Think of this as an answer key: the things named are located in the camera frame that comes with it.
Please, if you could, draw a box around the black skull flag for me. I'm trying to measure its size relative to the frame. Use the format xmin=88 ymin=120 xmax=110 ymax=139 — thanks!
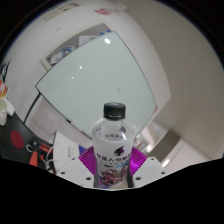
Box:
xmin=0 ymin=59 xmax=12 ymax=80

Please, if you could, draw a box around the red floor number sign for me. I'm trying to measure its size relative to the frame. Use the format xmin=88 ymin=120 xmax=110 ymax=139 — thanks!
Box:
xmin=94 ymin=7 xmax=110 ymax=16

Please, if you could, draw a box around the large whiteboard on stand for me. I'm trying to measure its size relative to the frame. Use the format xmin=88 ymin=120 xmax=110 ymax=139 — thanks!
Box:
xmin=23 ymin=30 xmax=158 ymax=139

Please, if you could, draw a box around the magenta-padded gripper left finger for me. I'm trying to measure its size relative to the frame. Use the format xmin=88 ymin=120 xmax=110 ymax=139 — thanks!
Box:
xmin=55 ymin=144 xmax=98 ymax=188

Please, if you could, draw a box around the red and black tool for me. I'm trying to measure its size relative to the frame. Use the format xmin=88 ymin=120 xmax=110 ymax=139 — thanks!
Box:
xmin=25 ymin=139 xmax=54 ymax=172

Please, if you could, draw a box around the clear black-capped drink bottle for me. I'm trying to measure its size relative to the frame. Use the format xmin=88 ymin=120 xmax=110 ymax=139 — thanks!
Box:
xmin=91 ymin=102 xmax=136 ymax=190

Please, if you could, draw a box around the small flat white box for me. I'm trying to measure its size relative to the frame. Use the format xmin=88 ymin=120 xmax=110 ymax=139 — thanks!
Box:
xmin=4 ymin=99 xmax=16 ymax=118

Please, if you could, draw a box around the grey wall notice board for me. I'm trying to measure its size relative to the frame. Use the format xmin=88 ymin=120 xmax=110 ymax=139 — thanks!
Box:
xmin=39 ymin=22 xmax=113 ymax=71

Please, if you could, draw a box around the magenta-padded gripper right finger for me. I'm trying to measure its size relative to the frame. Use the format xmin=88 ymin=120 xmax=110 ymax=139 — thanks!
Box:
xmin=127 ymin=146 xmax=167 ymax=190

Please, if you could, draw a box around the large white wall poster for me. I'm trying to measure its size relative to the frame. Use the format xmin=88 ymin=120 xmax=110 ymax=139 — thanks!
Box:
xmin=42 ymin=3 xmax=82 ymax=23

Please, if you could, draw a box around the flat round red coaster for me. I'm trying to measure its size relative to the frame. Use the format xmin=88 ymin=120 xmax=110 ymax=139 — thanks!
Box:
xmin=9 ymin=130 xmax=25 ymax=150

